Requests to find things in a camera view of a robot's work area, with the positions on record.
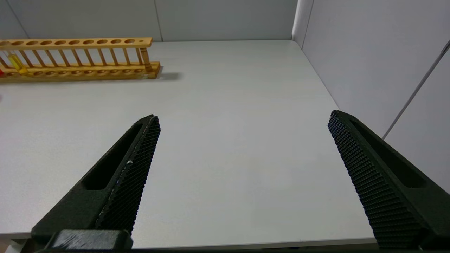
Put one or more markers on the yellow pigment glass test tube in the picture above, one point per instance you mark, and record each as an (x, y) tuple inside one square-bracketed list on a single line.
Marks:
[(16, 63)]

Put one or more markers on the wooden test tube rack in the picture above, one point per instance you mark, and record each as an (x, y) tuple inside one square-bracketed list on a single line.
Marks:
[(88, 43)]

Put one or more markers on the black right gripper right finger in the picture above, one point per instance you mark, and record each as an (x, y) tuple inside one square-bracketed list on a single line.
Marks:
[(386, 189)]

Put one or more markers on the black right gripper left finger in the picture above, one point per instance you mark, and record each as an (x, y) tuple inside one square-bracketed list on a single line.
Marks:
[(119, 189)]

